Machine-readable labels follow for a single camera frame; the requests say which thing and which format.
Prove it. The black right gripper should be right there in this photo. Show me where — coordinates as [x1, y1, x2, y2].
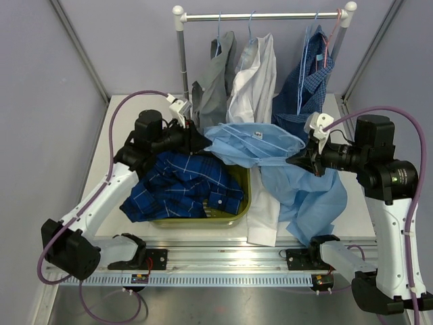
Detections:
[288, 134, 368, 177]

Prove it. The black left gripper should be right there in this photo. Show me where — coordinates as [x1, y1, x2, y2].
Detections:
[151, 116, 212, 156]

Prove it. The light blue hanger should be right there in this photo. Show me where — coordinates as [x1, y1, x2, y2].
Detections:
[238, 10, 256, 71]
[214, 11, 222, 58]
[212, 123, 305, 158]
[296, 10, 320, 116]

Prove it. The light blue shirt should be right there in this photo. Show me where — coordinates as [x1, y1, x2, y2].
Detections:
[204, 124, 348, 245]

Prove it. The dark blue plaid shirt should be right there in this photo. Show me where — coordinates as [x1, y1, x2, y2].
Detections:
[120, 151, 243, 222]

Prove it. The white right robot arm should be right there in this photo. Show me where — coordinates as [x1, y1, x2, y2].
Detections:
[287, 112, 432, 316]

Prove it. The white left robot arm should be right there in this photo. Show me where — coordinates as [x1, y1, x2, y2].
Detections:
[37, 110, 211, 283]

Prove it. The grey shirt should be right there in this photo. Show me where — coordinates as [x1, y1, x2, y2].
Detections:
[191, 31, 237, 129]

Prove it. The blue small-check shirt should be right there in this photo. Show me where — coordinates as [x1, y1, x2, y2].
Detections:
[271, 26, 335, 140]

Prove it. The white shirt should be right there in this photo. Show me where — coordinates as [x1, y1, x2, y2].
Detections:
[227, 33, 280, 246]

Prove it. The pink hanger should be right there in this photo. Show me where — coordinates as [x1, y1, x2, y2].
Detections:
[323, 9, 342, 68]

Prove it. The olive green plastic basket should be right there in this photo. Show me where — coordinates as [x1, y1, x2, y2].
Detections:
[150, 165, 251, 230]

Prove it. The metal clothes rack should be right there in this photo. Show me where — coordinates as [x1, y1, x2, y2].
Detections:
[172, 1, 357, 99]

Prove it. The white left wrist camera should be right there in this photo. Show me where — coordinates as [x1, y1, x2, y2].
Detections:
[166, 94, 192, 128]

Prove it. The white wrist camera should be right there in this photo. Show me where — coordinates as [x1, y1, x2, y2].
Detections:
[166, 94, 192, 128]
[304, 112, 334, 154]

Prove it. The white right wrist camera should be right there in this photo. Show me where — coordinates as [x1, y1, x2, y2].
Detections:
[304, 112, 334, 154]

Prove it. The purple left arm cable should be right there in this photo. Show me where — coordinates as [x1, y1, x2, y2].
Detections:
[36, 89, 177, 322]

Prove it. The aluminium mounting rail frame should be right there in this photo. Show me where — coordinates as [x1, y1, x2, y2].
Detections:
[45, 101, 412, 276]

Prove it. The white slotted cable duct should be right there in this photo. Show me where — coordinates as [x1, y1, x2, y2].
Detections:
[59, 274, 314, 287]

